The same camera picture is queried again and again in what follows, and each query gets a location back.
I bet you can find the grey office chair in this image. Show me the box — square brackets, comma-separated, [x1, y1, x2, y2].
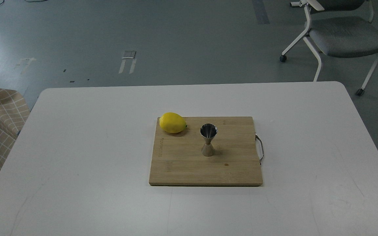
[279, 0, 378, 96]

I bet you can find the steel double jigger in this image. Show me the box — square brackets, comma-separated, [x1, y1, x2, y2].
[200, 123, 218, 157]

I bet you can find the yellow lemon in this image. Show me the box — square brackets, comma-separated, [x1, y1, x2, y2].
[159, 112, 187, 133]

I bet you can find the bamboo cutting board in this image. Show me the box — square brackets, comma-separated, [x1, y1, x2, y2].
[149, 116, 263, 187]

